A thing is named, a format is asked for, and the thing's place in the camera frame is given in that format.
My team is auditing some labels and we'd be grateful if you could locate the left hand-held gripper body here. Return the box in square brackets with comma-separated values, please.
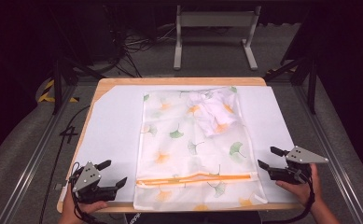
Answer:
[70, 161, 118, 205]

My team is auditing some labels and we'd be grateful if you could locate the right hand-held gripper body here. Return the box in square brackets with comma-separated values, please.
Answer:
[269, 146, 329, 185]

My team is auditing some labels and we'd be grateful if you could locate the leaf print mesh laundry bag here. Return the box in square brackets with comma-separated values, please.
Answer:
[133, 86, 269, 212]

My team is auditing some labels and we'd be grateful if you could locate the white garment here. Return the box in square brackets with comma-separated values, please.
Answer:
[186, 88, 238, 138]

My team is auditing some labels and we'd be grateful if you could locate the person's left hand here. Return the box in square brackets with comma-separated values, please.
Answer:
[57, 189, 109, 224]

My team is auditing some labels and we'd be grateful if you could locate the person's right hand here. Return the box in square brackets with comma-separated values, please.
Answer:
[275, 163, 323, 208]

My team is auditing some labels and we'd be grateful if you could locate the white table mat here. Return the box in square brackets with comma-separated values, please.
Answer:
[72, 85, 299, 205]

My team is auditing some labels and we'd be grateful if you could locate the black metal stand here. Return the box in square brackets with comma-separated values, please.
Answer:
[263, 55, 319, 116]
[51, 55, 106, 116]

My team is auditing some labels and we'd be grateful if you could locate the yellow black hazard tape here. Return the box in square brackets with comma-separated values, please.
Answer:
[37, 78, 79, 104]

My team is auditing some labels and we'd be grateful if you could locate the wooden table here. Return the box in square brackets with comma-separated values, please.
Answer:
[56, 77, 305, 215]

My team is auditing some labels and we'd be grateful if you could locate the white metal stand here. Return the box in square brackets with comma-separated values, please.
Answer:
[173, 4, 262, 71]

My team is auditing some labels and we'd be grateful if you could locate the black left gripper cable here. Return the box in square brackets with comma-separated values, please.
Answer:
[68, 161, 108, 224]

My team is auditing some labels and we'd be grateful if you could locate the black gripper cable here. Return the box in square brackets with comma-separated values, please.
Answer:
[262, 169, 316, 224]
[68, 161, 108, 224]

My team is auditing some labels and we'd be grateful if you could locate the aluminium rail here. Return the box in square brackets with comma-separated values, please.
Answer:
[293, 83, 363, 224]
[0, 83, 77, 224]

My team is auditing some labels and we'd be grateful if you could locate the thin black floor cable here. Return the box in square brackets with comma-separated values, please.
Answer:
[38, 105, 91, 224]

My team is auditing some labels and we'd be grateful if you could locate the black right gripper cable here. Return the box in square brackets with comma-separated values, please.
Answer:
[262, 169, 316, 224]

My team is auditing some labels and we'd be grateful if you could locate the tangle of black floor cables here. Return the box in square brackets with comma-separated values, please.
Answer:
[105, 18, 178, 78]

